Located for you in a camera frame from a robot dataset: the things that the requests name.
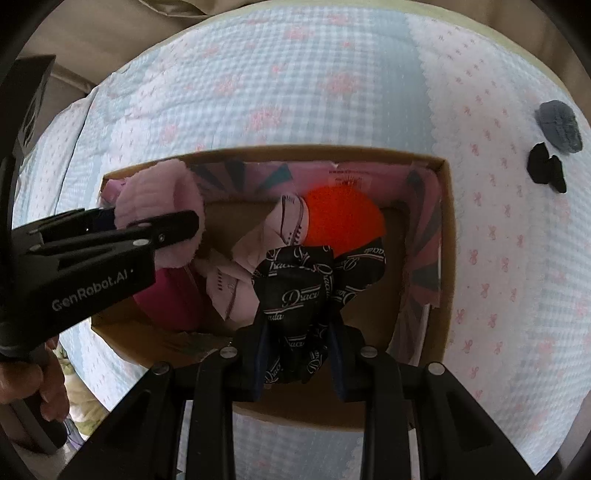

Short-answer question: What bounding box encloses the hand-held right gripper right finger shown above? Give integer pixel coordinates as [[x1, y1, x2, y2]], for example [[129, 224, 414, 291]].
[[325, 318, 561, 480]]

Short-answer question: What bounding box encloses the black rolled sock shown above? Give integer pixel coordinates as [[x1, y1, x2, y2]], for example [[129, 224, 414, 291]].
[[527, 143, 568, 194]]

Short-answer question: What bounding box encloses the light blue dotted pillow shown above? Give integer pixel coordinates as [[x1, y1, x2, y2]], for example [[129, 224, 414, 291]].
[[11, 90, 100, 232]]

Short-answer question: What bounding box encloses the round orange-brown soft pad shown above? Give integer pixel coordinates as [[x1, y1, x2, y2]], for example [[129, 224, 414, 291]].
[[302, 184, 387, 253]]

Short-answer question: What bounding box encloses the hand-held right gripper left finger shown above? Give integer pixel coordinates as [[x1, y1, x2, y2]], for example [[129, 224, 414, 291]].
[[58, 318, 273, 480]]

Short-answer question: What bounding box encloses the grey rolled sock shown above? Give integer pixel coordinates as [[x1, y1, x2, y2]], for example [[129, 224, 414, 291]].
[[537, 100, 584, 153]]

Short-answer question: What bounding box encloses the cardboard box with pink lining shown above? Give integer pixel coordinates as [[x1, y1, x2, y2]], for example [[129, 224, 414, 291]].
[[90, 144, 459, 433]]

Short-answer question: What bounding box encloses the beige padded headboard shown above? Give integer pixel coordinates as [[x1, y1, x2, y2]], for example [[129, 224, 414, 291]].
[[18, 0, 211, 99]]

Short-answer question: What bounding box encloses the magenta cloth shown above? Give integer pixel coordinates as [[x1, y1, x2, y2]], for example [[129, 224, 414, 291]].
[[133, 265, 209, 331]]

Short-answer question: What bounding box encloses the person's left hand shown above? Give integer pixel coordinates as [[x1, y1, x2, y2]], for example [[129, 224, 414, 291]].
[[0, 336, 71, 422]]

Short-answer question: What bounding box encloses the light pink sock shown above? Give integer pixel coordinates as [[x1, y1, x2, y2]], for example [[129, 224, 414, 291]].
[[232, 193, 308, 269], [194, 249, 265, 325]]

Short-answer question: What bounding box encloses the black patterned cloth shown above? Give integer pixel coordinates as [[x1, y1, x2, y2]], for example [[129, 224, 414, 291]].
[[251, 237, 387, 385]]

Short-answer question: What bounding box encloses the pink fuzzy sock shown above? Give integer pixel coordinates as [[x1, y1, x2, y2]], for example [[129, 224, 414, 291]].
[[113, 160, 206, 270]]

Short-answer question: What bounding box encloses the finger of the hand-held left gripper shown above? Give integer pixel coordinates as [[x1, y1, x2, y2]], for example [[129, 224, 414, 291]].
[[14, 207, 117, 251], [57, 210, 201, 273]]

